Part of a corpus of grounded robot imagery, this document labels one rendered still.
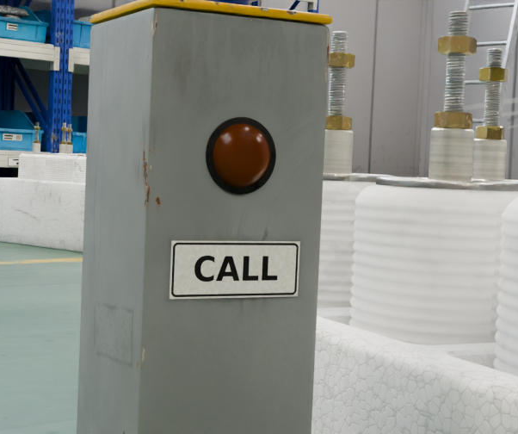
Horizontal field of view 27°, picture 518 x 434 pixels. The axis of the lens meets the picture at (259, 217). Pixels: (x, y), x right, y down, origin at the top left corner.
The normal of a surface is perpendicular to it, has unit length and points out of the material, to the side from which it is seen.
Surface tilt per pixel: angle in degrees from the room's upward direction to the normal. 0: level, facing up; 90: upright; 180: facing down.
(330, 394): 90
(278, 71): 90
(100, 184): 90
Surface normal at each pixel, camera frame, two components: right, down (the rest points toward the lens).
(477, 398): -0.89, -0.01
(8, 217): -0.64, 0.01
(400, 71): 0.69, 0.07
